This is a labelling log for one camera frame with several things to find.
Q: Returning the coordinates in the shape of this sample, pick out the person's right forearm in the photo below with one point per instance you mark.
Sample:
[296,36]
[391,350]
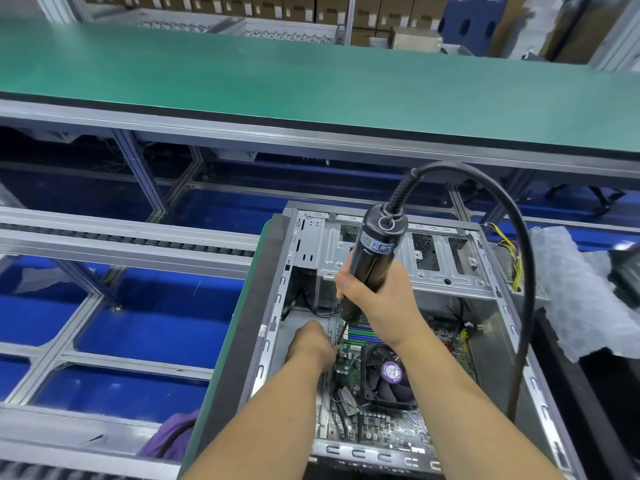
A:
[470,420]

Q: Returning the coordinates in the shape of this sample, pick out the metal heatsink cooler fan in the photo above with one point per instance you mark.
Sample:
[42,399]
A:
[388,375]

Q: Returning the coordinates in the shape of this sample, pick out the grey power supply unit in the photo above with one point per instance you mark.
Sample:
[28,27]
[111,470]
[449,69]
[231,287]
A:
[510,260]

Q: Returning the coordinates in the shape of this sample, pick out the aluminium roller conveyor rail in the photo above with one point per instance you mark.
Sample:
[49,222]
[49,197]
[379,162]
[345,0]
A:
[120,237]

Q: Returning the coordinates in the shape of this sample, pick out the person's left forearm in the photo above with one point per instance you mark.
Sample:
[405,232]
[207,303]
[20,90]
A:
[260,430]

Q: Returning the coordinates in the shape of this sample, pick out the green conveyor belt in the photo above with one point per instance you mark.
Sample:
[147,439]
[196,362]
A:
[300,80]

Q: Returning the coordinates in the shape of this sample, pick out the black and silver computer case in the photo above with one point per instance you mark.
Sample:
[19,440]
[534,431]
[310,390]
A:
[300,255]

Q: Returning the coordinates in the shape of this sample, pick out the white bubble wrap bag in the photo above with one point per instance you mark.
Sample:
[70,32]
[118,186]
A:
[590,290]

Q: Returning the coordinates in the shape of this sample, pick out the small purple object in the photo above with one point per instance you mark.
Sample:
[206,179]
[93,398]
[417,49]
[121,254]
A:
[168,437]

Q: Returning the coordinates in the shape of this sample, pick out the green motherboard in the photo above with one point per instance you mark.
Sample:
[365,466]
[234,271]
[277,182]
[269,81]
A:
[345,375]

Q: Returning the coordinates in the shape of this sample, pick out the person's left hand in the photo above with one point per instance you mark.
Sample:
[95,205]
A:
[312,343]

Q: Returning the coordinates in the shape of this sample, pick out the stack of cardboard boxes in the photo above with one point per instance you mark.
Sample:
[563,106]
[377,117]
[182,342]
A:
[280,5]

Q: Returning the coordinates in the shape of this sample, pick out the black electric screwdriver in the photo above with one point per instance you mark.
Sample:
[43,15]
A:
[378,250]

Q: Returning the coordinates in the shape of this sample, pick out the person's right hand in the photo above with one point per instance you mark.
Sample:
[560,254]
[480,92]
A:
[385,305]

